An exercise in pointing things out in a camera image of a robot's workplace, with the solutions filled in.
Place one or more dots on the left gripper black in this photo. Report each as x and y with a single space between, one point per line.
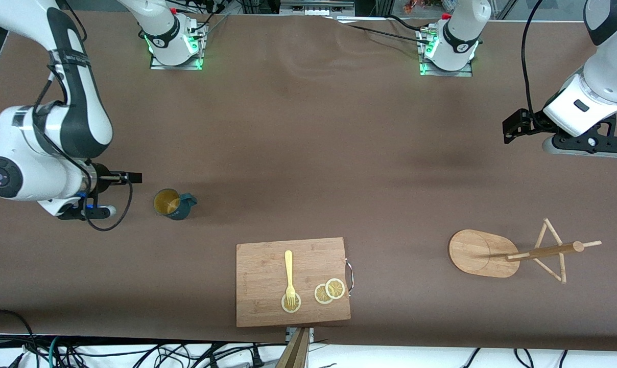
535 122

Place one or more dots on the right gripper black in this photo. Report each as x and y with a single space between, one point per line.
100 178

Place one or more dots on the teal ribbed cup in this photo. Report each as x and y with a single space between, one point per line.
183 210

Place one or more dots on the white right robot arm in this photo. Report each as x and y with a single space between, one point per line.
78 112

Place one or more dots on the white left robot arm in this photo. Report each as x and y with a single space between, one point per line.
610 61

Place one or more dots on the wooden cup rack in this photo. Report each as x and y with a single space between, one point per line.
477 253

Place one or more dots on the wooden cutting board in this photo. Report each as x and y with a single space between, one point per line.
267 276

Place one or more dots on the brown table cover sheet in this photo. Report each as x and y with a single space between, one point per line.
308 153

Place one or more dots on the yellow plastic fork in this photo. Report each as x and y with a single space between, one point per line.
288 266

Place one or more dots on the lemon slice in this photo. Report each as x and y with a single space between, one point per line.
319 295
291 306
335 288

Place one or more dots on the black power plug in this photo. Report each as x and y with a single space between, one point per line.
257 360

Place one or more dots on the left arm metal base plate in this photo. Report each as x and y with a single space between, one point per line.
467 71

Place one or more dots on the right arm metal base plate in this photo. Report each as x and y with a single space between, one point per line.
158 66

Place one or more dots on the metal post bracket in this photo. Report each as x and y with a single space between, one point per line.
311 333

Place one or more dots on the wooden camera post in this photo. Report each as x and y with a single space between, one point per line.
295 355

